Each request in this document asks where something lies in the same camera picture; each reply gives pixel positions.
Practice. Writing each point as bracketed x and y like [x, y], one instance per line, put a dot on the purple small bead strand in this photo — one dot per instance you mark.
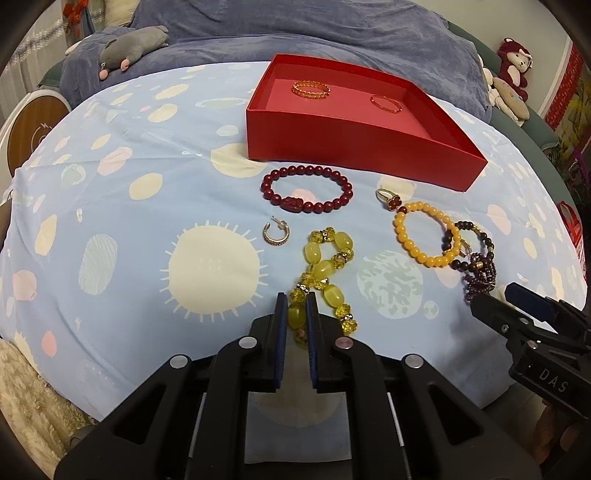
[481, 278]

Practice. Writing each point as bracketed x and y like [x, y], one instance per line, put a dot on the red monkey plush toy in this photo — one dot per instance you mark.
[516, 61]

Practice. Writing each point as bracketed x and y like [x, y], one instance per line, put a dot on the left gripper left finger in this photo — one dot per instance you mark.
[270, 332]

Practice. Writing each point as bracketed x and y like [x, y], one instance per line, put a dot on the blue spotted bed sheet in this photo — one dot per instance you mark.
[137, 233]

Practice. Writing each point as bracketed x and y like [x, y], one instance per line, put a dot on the red cardboard tray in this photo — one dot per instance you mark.
[318, 111]

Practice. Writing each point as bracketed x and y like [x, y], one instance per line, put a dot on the grey mouse plush toy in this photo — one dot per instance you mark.
[122, 52]

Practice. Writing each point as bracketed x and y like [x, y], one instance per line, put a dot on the gold hoop earring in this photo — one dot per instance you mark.
[276, 232]

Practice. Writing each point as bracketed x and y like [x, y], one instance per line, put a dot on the red bow decoration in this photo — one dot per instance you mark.
[72, 12]

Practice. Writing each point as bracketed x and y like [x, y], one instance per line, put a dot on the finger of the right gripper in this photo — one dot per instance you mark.
[542, 308]
[499, 316]

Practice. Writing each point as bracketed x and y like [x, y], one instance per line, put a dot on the beige plush toy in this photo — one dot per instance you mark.
[505, 98]

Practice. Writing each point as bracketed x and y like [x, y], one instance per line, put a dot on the blue plush blanket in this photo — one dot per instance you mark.
[397, 37]

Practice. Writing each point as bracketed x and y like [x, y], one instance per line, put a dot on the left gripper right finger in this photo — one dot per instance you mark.
[322, 331]

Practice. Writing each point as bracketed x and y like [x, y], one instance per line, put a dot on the gold ring red stone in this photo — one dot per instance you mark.
[391, 201]

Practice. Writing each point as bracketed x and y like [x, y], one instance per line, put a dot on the white round wooden device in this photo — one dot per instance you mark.
[27, 126]

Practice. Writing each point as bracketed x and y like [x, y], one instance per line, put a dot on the thin red gold bangle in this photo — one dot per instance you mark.
[386, 104]

